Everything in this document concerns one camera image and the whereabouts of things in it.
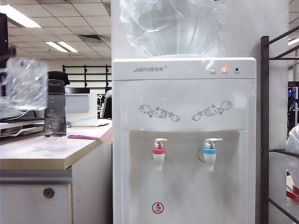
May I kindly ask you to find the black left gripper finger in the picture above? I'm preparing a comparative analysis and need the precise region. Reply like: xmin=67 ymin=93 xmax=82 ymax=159
xmin=7 ymin=44 xmax=17 ymax=58

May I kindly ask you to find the clear textured plastic mug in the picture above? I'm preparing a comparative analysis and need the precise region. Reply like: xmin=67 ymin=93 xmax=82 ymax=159
xmin=0 ymin=57 xmax=49 ymax=112

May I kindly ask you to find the red hot water tap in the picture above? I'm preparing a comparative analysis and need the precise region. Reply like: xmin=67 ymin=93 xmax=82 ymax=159
xmin=152 ymin=138 xmax=168 ymax=172

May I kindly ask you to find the white desk cabinet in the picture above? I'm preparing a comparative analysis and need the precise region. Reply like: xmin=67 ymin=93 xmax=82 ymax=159
xmin=0 ymin=123 xmax=113 ymax=224

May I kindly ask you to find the white water dispenser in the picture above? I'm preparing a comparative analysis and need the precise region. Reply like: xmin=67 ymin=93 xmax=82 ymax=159
xmin=112 ymin=55 xmax=257 ymax=224

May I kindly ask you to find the blue cold water tap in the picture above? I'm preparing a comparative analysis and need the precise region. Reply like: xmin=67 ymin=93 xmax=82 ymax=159
xmin=203 ymin=138 xmax=223 ymax=172

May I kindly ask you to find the black monitor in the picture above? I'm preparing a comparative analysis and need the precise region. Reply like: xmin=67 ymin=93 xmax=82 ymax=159
xmin=0 ymin=13 xmax=9 ymax=97

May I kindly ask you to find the long ceiling light panel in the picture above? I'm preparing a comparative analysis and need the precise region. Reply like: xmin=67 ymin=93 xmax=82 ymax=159
xmin=0 ymin=4 xmax=42 ymax=28

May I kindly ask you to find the double ceiling light panel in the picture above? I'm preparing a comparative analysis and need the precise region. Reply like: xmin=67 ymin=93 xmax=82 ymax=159
xmin=45 ymin=41 xmax=78 ymax=53

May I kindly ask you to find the black cap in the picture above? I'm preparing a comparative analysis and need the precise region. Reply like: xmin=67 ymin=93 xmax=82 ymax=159
xmin=48 ymin=71 xmax=71 ymax=85

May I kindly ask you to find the grey laptop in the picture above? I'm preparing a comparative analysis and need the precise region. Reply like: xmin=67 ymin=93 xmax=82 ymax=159
xmin=0 ymin=97 xmax=26 ymax=120

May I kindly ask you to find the dark grey drinking bottle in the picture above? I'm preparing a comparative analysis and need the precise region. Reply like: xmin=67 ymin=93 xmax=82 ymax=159
xmin=44 ymin=79 xmax=67 ymax=138

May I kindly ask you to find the dark flat device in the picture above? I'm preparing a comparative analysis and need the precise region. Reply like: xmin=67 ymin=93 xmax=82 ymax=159
xmin=65 ymin=87 xmax=91 ymax=95

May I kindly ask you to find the white paper tray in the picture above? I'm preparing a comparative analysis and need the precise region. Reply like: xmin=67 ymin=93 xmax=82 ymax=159
xmin=0 ymin=121 xmax=45 ymax=138

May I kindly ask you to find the ceiling air vent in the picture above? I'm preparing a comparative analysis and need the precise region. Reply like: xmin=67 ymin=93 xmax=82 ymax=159
xmin=79 ymin=35 xmax=103 ymax=42

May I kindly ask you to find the black shelf rack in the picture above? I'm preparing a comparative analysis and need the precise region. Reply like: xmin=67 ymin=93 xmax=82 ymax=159
xmin=62 ymin=64 xmax=112 ymax=89

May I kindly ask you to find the grey jacket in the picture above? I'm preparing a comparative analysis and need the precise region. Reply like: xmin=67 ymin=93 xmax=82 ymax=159
xmin=103 ymin=90 xmax=113 ymax=119

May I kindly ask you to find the pink paper sheet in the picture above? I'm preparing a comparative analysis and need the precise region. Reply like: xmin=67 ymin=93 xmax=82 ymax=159
xmin=67 ymin=134 xmax=101 ymax=140

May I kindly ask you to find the black metal rack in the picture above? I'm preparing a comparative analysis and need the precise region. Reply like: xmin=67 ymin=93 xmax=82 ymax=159
xmin=260 ymin=24 xmax=299 ymax=224

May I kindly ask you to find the blue machine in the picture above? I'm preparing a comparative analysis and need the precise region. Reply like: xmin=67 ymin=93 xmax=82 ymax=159
xmin=287 ymin=81 xmax=299 ymax=131

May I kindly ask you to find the white plastic bag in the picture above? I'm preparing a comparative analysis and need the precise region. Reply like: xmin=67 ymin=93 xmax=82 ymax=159
xmin=286 ymin=124 xmax=299 ymax=187

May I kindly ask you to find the red and white object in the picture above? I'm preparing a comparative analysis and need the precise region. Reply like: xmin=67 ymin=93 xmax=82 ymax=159
xmin=285 ymin=171 xmax=299 ymax=203

